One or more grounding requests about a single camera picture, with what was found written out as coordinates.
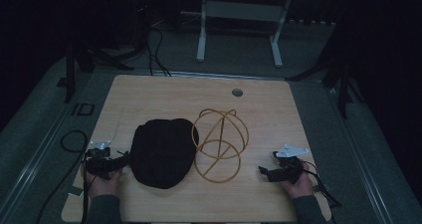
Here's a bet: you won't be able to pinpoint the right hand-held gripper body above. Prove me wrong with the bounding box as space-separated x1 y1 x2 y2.
269 144 311 185

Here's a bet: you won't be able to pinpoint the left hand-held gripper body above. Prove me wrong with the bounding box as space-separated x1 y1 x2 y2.
84 139 117 180

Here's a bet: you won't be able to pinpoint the black hat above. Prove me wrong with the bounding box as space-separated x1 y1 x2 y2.
128 117 200 190

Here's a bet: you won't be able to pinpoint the person's right hand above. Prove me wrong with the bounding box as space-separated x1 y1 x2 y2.
281 162 316 199

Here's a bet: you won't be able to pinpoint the person's left hand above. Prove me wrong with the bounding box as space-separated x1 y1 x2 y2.
81 166 124 199

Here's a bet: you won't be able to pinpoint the black tripod stand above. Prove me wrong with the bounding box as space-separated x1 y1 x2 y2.
285 14 366 120
56 4 150 105

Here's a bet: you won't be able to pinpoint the left hand-held gripper cable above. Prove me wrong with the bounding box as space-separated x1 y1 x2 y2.
81 170 98 224

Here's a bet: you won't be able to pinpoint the hand-held gripper cable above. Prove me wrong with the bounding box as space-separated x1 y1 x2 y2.
81 170 98 224
301 159 343 209

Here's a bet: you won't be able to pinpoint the black looped floor cable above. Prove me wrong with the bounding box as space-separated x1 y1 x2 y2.
35 129 90 224

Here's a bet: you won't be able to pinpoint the right hand-held gripper cable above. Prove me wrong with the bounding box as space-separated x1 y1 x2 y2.
301 159 343 209

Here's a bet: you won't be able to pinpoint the tan wire hat stand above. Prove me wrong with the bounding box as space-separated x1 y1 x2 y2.
191 108 250 185

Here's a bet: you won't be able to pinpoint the black hanging cables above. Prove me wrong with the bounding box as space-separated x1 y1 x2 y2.
144 26 173 78

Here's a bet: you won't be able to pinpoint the white desk frame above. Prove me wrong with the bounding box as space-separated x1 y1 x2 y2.
180 0 295 69

